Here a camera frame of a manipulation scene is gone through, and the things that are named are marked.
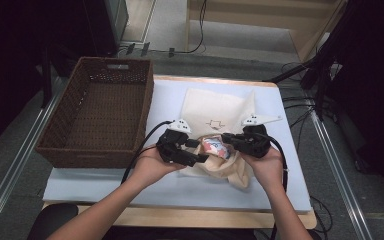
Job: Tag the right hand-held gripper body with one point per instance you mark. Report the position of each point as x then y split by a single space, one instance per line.
256 143

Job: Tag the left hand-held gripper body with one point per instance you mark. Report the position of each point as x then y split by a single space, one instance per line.
171 143

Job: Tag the colourful snack packet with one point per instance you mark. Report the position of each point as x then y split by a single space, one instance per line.
215 145

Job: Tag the cream mesh laundry bag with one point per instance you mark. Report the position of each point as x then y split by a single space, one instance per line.
210 106

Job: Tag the person's right hand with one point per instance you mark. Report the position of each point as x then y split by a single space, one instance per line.
268 170

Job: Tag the person's left hand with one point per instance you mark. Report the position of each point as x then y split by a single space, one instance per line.
150 166

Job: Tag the brown wicker basket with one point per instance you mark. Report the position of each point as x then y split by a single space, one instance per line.
106 100

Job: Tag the black tripod stand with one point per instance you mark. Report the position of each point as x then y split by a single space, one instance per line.
323 63

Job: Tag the wooden platform steps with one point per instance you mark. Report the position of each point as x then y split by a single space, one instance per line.
246 13

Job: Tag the dark cabinet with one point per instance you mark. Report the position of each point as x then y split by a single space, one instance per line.
108 23

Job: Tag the metal floor rail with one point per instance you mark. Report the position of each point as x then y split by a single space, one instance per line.
16 156
340 173

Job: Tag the black metal frame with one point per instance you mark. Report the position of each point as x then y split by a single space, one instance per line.
46 76

